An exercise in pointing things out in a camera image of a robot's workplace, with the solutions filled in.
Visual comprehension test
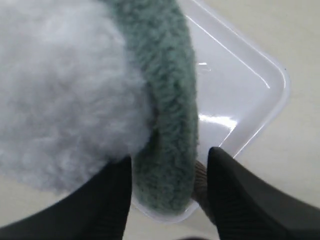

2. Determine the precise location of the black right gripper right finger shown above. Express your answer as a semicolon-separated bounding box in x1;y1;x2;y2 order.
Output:
207;147;320;240

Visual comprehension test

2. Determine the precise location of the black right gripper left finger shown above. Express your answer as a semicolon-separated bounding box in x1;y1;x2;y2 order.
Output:
0;157;132;240

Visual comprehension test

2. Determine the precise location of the green fuzzy scarf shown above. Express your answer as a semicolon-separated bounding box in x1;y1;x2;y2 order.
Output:
108;0;198;215

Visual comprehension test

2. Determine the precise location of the white plush snowman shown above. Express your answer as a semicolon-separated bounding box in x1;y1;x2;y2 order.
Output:
0;0;154;192

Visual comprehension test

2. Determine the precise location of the white plastic tray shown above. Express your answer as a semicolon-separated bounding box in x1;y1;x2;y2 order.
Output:
133;0;289;223

